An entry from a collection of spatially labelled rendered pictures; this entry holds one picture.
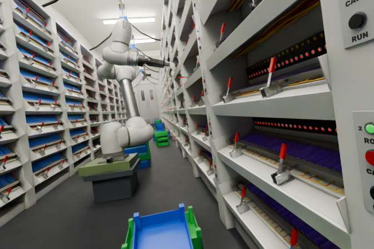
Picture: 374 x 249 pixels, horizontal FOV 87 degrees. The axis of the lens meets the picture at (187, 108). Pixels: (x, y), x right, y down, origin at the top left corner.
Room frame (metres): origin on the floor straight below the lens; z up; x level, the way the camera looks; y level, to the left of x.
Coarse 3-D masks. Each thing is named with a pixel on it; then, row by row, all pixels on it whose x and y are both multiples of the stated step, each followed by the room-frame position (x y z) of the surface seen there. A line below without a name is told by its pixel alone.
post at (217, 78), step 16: (192, 0) 0.96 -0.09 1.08; (224, 16) 0.89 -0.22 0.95; (240, 16) 0.90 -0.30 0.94; (208, 32) 0.87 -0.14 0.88; (224, 32) 0.89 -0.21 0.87; (224, 64) 0.88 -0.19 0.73; (240, 64) 0.90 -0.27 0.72; (208, 80) 0.87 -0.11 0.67; (224, 80) 0.88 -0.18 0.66; (240, 80) 0.89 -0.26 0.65; (224, 128) 0.88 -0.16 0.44; (224, 176) 0.87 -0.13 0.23; (224, 208) 0.87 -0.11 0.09; (224, 224) 0.89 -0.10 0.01
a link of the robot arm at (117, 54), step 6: (114, 42) 1.19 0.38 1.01; (120, 42) 1.19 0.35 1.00; (108, 48) 1.18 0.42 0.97; (114, 48) 1.18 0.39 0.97; (120, 48) 1.18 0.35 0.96; (126, 48) 1.21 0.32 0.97; (102, 54) 1.18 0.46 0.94; (108, 54) 1.17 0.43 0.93; (114, 54) 1.18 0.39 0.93; (120, 54) 1.18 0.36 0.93; (126, 54) 1.20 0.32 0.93; (108, 60) 1.19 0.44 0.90; (114, 60) 1.19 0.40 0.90; (120, 60) 1.19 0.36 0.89; (126, 60) 1.20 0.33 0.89
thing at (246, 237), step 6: (204, 180) 1.42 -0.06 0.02; (210, 186) 1.25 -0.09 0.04; (216, 198) 1.14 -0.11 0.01; (234, 216) 0.87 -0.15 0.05; (240, 228) 0.81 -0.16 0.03; (240, 234) 0.82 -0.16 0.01; (246, 234) 0.76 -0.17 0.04; (246, 240) 0.76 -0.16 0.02; (252, 240) 0.71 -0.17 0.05; (252, 246) 0.71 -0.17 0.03
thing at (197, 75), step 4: (200, 68) 0.98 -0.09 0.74; (196, 72) 1.07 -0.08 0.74; (200, 72) 1.00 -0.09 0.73; (192, 76) 1.20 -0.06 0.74; (196, 76) 1.10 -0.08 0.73; (200, 76) 1.03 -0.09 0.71; (184, 80) 1.56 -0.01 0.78; (188, 80) 1.35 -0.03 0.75; (192, 80) 1.24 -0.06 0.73; (196, 80) 1.14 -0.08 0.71; (184, 84) 1.54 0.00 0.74; (188, 84) 1.40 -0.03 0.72
